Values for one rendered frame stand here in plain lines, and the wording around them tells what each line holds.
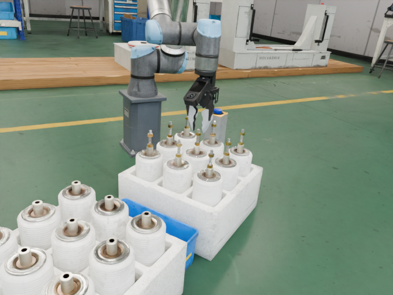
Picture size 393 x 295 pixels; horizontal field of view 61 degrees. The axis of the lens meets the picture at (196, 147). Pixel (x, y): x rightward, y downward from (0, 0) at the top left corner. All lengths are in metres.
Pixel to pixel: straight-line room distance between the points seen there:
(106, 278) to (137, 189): 0.47
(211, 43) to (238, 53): 2.67
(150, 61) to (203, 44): 0.59
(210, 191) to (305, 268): 0.40
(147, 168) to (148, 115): 0.56
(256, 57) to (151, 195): 2.96
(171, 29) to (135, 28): 4.48
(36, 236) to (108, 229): 0.16
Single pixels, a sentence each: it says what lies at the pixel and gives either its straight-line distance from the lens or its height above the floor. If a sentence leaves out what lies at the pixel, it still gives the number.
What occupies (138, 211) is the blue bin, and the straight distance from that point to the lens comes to 1.15.
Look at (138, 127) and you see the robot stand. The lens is 1.67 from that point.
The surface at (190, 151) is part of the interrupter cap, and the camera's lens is 1.20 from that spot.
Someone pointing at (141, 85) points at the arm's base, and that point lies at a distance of 1.63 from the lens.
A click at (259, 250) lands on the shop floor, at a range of 1.20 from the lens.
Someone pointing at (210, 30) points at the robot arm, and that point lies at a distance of 1.07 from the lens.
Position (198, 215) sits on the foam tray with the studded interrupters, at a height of 0.15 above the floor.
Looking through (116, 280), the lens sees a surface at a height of 0.21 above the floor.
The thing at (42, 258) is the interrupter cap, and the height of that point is 0.25.
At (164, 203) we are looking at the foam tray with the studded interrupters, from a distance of 1.11.
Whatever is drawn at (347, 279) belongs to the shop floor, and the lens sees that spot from 1.21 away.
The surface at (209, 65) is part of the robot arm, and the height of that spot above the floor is 0.57.
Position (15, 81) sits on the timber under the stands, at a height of 0.06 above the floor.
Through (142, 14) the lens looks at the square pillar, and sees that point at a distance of 7.59.
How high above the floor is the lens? 0.76
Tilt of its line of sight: 24 degrees down
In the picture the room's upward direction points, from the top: 5 degrees clockwise
